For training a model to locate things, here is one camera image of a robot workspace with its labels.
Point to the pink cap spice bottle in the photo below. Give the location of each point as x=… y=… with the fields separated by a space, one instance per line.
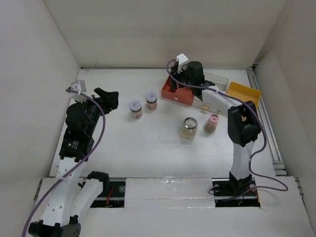
x=211 y=124

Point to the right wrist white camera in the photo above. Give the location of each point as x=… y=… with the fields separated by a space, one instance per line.
x=181 y=62

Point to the clear plastic bin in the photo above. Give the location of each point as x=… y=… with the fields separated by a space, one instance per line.
x=221 y=83

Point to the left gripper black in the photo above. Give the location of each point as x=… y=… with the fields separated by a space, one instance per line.
x=109 y=98

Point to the silver lid spice jar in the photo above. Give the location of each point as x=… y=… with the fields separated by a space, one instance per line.
x=135 y=109
x=151 y=100

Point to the glass jar beige contents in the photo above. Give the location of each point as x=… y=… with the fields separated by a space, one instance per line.
x=188 y=130

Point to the yellow plastic bin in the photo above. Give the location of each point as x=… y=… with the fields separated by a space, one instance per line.
x=244 y=93

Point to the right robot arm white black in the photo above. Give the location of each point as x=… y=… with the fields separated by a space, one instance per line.
x=243 y=123

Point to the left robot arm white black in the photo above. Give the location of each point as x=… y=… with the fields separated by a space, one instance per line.
x=59 y=212

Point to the black mounting rail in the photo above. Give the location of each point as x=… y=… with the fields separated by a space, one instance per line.
x=170 y=192

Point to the wrist white camera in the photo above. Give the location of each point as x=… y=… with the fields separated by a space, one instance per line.
x=181 y=62
x=78 y=86

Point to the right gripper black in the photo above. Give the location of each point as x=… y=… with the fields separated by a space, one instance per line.
x=177 y=76

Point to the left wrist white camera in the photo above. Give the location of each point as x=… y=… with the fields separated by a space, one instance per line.
x=78 y=86

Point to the red plastic bin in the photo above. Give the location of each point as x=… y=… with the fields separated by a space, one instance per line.
x=181 y=95

